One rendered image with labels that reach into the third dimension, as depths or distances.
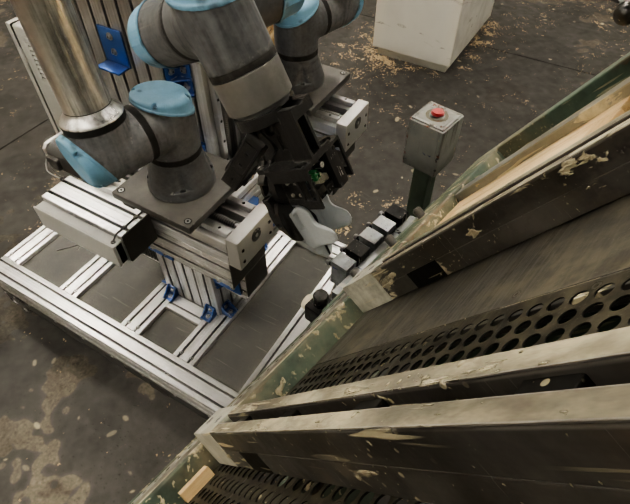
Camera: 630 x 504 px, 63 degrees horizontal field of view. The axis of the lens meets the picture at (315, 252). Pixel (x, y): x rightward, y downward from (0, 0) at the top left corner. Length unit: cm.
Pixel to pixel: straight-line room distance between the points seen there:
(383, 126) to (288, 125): 263
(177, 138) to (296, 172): 56
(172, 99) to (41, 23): 25
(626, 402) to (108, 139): 91
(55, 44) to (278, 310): 128
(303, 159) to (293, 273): 152
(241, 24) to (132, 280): 171
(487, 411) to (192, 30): 42
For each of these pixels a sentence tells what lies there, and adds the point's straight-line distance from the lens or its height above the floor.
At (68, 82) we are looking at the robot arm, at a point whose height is 136.
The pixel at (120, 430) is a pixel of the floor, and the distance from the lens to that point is 208.
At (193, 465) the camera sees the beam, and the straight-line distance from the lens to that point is 99.
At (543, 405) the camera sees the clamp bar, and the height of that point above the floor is 160.
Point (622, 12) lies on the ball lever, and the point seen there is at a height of 145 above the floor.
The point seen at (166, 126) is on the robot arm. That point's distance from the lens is 106.
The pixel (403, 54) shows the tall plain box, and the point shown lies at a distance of 381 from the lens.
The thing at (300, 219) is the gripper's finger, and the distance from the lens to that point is 62.
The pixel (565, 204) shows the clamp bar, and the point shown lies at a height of 138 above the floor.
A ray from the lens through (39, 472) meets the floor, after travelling 212.
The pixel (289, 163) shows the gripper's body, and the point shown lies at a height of 145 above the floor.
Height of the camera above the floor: 182
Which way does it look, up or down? 49 degrees down
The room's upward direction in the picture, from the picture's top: straight up
